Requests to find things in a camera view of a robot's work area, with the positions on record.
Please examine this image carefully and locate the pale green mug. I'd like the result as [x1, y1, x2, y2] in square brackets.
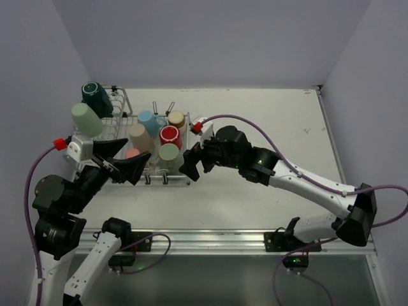
[159, 143, 184, 172]

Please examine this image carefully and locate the red mug black handle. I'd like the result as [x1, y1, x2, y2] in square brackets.
[159, 125, 182, 150]

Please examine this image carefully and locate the light blue mug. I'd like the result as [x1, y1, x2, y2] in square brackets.
[137, 110, 167, 138]

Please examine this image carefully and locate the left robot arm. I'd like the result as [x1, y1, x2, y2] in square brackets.
[24, 135, 151, 305]

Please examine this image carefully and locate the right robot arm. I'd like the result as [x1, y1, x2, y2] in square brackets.
[179, 126, 377, 247]

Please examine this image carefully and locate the pink cup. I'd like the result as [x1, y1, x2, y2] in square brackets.
[126, 148, 140, 159]

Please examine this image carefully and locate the beige tumbler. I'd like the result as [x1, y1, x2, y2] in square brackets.
[129, 123, 156, 154]

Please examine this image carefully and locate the light green tumbler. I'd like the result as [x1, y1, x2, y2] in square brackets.
[71, 103, 103, 138]

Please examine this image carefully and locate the dark green mug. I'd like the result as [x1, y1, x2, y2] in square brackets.
[81, 82, 113, 119]

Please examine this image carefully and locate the left black controller box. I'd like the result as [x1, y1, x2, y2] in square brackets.
[108, 255, 136, 270]

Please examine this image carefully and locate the black controller box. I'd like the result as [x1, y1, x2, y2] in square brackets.
[282, 255, 309, 273]
[108, 255, 136, 270]

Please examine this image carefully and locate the right black controller box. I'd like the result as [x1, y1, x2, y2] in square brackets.
[282, 255, 309, 273]

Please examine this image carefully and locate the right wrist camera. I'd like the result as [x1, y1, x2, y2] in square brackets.
[190, 115, 214, 140]

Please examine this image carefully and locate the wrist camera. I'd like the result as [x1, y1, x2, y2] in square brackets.
[64, 134, 93, 163]
[190, 115, 214, 140]

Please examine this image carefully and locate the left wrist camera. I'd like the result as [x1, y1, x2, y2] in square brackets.
[64, 134, 93, 163]

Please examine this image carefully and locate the metal wire dish rack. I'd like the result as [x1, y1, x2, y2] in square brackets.
[95, 84, 191, 185]

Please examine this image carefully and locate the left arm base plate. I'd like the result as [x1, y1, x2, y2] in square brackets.
[118, 231, 153, 253]

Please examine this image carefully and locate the aluminium mounting rail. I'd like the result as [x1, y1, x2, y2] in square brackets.
[73, 228, 377, 256]

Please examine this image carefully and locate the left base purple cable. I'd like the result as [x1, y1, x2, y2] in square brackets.
[111, 232, 171, 275]

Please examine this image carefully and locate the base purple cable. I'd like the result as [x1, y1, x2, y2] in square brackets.
[272, 245, 335, 306]
[111, 232, 171, 275]

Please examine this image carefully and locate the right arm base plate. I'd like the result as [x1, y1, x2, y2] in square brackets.
[263, 231, 307, 252]

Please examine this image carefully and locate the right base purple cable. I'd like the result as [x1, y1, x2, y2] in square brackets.
[272, 245, 335, 306]

